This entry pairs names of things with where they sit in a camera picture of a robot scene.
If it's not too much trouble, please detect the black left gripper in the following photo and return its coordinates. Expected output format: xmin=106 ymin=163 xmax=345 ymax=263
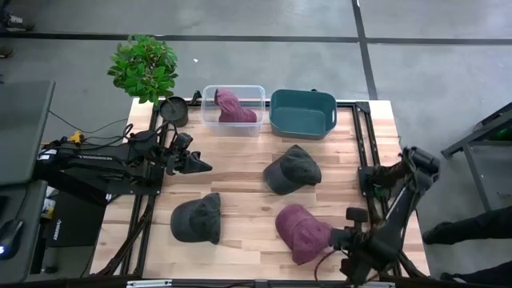
xmin=166 ymin=150 xmax=214 ymax=176

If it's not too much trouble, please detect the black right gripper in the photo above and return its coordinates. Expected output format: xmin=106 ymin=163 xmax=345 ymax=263
xmin=329 ymin=222 xmax=371 ymax=257

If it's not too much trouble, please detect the maroon baseball cap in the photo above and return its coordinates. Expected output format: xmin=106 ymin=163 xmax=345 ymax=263
xmin=274 ymin=203 xmax=335 ymax=266
xmin=213 ymin=87 xmax=258 ymax=124

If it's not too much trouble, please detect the dark grey baseball cap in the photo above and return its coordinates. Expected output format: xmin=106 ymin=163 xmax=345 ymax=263
xmin=170 ymin=192 xmax=222 ymax=246
xmin=262 ymin=144 xmax=322 ymax=197

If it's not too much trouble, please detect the clear plastic bin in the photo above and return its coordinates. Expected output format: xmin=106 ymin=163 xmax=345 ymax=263
xmin=201 ymin=83 xmax=268 ymax=137

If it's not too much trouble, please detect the green potted plant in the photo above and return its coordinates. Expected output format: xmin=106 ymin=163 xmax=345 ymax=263
xmin=106 ymin=34 xmax=190 ymax=129

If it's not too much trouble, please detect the teal plastic bin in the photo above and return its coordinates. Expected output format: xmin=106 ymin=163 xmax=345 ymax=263
xmin=269 ymin=88 xmax=338 ymax=141

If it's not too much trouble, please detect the black controller box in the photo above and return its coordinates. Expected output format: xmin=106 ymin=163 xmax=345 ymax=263
xmin=42 ymin=191 xmax=108 ymax=247

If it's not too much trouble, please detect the white yellow small container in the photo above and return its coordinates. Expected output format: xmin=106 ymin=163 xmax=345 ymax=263
xmin=41 ymin=186 xmax=58 ymax=220

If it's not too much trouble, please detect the grey side desk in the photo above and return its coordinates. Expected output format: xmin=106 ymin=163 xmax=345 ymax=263
xmin=0 ymin=179 xmax=48 ymax=283

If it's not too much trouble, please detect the grey metal cart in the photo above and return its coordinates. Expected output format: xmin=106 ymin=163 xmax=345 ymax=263
xmin=441 ymin=102 xmax=512 ymax=219

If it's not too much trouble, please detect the dark grey monitor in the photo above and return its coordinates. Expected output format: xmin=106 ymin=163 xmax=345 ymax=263
xmin=0 ymin=81 xmax=56 ymax=187

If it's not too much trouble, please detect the black computer mouse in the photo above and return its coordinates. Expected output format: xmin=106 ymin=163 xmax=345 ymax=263
xmin=0 ymin=218 xmax=24 ymax=261

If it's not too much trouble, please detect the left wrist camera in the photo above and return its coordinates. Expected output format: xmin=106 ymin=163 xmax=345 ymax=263
xmin=174 ymin=132 xmax=194 ymax=154

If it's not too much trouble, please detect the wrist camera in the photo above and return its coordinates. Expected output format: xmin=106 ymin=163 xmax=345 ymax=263
xmin=345 ymin=206 xmax=370 ymax=223
xmin=174 ymin=132 xmax=194 ymax=154

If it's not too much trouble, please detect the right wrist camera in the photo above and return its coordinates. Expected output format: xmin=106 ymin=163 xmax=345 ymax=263
xmin=345 ymin=206 xmax=370 ymax=223

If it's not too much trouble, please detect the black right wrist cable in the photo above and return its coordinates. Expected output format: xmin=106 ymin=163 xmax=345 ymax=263
xmin=313 ymin=249 xmax=342 ymax=283

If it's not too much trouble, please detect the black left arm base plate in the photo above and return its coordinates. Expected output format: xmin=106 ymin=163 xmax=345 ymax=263
xmin=63 ymin=157 xmax=166 ymax=197

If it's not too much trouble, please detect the black metal table frame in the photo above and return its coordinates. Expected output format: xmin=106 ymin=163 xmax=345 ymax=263
xmin=94 ymin=90 xmax=431 ymax=288

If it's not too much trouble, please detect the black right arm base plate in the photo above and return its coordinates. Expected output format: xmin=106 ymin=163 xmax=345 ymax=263
xmin=358 ymin=165 xmax=417 ymax=199

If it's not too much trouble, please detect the yellow extension cord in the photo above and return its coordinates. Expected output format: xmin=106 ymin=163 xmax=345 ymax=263
xmin=41 ymin=130 xmax=86 ymax=146

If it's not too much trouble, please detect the thin black floor cable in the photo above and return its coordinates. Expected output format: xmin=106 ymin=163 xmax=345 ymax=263
xmin=47 ymin=110 xmax=129 ymax=135

